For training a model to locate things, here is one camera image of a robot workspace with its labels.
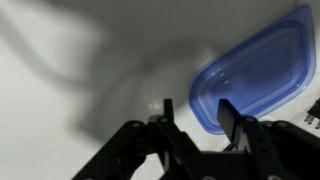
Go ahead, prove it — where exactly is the blue plastic lid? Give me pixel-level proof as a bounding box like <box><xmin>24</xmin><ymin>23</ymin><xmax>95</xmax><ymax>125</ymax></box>
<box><xmin>188</xmin><ymin>3</ymin><xmax>317</xmax><ymax>136</ymax></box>

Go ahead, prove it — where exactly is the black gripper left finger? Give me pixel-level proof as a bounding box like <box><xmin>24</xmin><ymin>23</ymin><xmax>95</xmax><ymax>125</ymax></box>
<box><xmin>71</xmin><ymin>98</ymin><xmax>204</xmax><ymax>180</ymax></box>

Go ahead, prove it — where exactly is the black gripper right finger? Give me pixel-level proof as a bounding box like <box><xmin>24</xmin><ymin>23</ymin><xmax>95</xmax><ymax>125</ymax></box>
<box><xmin>216</xmin><ymin>98</ymin><xmax>320</xmax><ymax>180</ymax></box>

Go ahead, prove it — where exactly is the black grinder cord with plug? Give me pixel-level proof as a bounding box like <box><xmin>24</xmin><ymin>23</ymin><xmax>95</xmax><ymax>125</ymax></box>
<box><xmin>303</xmin><ymin>98</ymin><xmax>320</xmax><ymax>131</ymax></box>

